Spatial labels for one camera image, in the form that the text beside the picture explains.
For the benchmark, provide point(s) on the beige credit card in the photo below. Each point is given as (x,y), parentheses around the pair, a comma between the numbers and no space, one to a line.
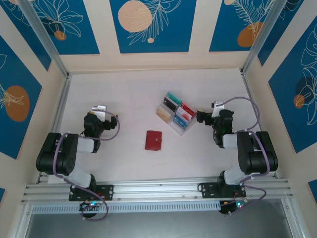
(164,112)

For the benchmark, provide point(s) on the aluminium frame post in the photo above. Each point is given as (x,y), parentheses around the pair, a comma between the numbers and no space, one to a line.
(260,37)
(44,37)

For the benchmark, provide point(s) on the red card holder wallet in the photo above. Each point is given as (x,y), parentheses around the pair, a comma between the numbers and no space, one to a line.
(153,140)

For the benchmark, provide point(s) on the clear acrylic card stand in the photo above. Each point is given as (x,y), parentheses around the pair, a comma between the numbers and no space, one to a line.
(182,131)

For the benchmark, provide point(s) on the teal credit card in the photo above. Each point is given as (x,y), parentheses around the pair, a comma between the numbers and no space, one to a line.
(174,98)

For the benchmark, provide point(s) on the aluminium side rail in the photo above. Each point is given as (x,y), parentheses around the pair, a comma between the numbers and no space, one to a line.
(250,99)
(56,121)

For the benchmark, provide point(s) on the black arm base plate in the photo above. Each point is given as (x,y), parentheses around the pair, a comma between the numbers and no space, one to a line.
(106,191)
(206,189)

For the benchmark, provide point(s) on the blue floral wall panel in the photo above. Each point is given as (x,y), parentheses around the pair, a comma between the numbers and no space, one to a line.
(280,42)
(15,74)
(223,29)
(284,99)
(81,37)
(173,37)
(24,42)

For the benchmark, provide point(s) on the small controller circuit board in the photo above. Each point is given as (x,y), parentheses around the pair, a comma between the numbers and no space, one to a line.
(235,205)
(90,204)

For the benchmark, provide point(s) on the white and red credit card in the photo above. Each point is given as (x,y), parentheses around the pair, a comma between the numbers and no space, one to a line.
(182,115)

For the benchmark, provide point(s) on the long aluminium mounting rail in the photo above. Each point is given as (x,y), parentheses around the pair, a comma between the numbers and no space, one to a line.
(158,191)

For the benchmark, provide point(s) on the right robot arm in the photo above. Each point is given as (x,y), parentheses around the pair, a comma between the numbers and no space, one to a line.
(257,153)

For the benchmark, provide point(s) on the black credit card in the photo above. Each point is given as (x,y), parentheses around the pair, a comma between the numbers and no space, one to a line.
(169,103)

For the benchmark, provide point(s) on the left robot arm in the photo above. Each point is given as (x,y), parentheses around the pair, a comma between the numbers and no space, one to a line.
(57,153)

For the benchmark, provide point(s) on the blue credit card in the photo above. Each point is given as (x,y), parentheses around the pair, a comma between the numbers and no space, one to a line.
(179,122)

